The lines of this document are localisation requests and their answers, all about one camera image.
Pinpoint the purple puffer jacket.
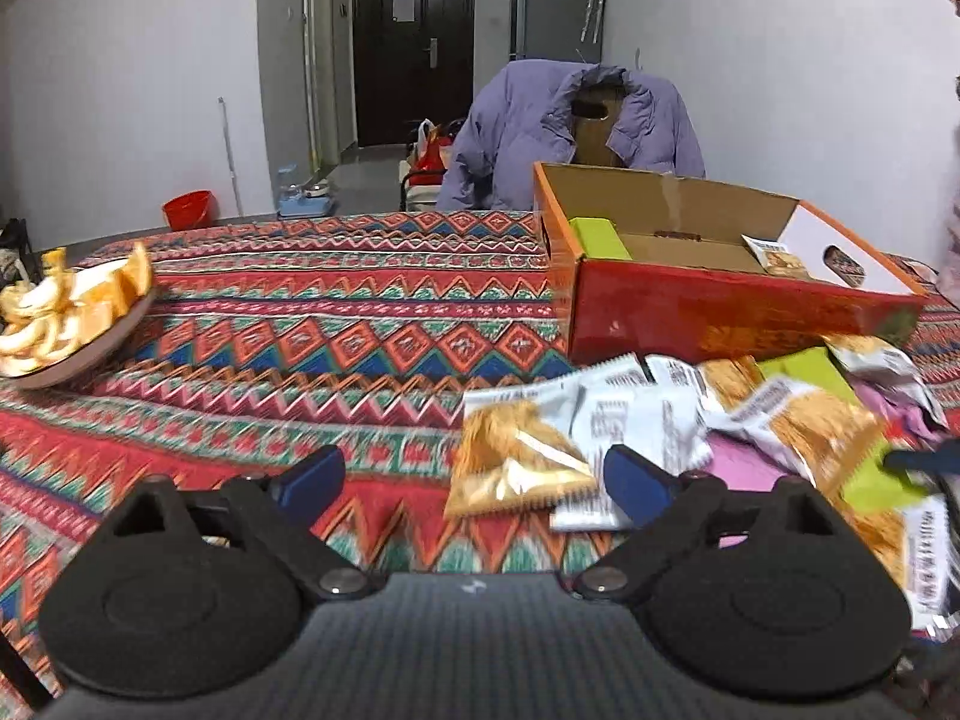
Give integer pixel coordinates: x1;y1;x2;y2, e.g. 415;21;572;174
435;60;707;212

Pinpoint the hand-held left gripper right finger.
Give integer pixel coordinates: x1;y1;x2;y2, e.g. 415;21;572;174
576;444;848;601

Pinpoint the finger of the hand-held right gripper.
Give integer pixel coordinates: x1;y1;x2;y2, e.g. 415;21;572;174
883;439;960;511

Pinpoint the brown plate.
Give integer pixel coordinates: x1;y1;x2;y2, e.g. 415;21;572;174
0;289;158;391

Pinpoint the grey metal locker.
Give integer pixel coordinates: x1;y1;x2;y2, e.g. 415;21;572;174
510;0;610;65

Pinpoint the mop stick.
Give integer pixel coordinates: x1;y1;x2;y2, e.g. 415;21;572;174
217;96;245;217

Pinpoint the pink snack packet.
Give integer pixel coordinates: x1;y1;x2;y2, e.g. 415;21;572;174
679;427;803;500

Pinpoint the lilac snack packet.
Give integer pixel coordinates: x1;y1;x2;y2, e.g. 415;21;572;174
847;379;950;443

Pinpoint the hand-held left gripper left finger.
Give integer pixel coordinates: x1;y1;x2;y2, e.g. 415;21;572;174
105;446;383;601

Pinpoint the white orange snack packet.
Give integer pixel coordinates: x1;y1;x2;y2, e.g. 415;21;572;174
741;234;811;278

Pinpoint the red plastic bag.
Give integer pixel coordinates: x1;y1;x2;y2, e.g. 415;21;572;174
409;118;458;173

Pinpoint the red bucket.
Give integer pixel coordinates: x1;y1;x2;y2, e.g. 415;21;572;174
162;190;214;232

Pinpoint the white side door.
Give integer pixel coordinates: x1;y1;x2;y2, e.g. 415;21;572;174
302;0;338;166

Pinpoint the red patterned tablecloth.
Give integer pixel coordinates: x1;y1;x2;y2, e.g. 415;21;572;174
0;210;960;698

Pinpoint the black bag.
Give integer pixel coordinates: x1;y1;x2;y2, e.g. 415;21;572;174
0;217;42;282

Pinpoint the dark entrance door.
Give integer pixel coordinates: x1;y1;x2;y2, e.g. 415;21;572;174
351;0;477;149

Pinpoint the pile of snack packets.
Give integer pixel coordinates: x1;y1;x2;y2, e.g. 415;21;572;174
442;334;960;642

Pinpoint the red cardboard box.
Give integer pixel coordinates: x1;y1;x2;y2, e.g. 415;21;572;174
532;162;931;367

